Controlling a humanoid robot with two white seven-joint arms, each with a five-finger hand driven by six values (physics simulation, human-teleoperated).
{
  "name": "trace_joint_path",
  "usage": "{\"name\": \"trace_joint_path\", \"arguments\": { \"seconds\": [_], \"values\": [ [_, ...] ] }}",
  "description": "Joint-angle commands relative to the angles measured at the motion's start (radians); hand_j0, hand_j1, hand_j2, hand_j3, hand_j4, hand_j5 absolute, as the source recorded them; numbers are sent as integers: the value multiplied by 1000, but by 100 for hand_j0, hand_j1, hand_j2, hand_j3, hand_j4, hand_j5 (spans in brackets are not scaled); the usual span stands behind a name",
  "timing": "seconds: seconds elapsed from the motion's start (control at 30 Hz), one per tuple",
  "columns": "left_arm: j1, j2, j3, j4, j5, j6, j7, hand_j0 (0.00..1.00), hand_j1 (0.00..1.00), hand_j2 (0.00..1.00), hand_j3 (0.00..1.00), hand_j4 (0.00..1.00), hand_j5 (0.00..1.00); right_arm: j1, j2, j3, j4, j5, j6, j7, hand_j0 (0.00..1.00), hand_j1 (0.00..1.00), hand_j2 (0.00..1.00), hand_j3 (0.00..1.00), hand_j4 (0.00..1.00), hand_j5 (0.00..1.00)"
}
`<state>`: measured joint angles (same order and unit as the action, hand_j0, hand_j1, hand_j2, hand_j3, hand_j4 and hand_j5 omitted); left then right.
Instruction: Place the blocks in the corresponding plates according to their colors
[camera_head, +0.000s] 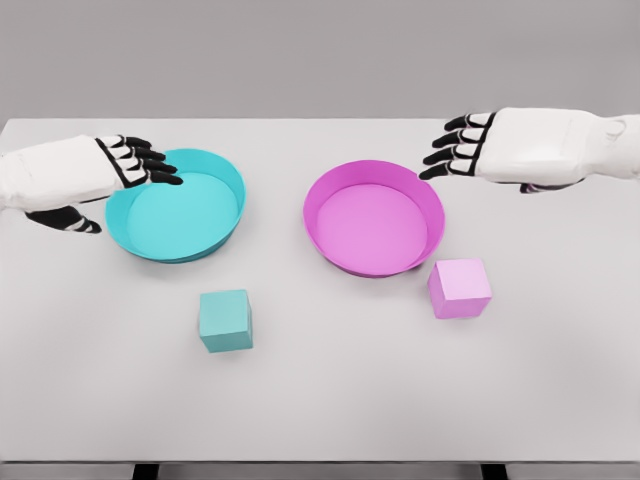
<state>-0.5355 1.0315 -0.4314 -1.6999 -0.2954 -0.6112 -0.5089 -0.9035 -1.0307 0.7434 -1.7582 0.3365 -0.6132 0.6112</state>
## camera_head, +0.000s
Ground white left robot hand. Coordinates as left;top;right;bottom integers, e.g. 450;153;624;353
0;134;183;235

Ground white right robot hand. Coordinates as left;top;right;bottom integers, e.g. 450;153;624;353
417;107;607;195

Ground cyan round plate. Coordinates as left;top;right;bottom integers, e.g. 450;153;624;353
104;147;247;265

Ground pink cube block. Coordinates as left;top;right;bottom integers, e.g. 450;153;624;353
426;257;493;321

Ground pink round plate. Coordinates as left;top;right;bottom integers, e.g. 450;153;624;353
302;159;446;279

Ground cyan cube block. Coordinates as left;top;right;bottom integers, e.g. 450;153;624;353
198;288;255;355

